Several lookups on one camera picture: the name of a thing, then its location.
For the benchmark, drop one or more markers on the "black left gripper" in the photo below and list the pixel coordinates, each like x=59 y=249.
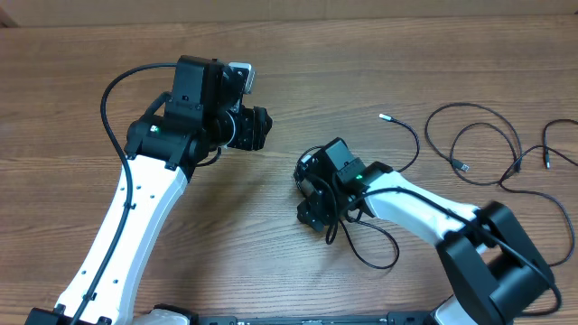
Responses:
x=253 y=131

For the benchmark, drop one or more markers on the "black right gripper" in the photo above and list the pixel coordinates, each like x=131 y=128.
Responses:
x=315 y=210

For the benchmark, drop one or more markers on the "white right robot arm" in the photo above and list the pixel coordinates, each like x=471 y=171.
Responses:
x=493 y=267

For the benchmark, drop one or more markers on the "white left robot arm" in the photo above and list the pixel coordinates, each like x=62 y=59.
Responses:
x=184 y=129

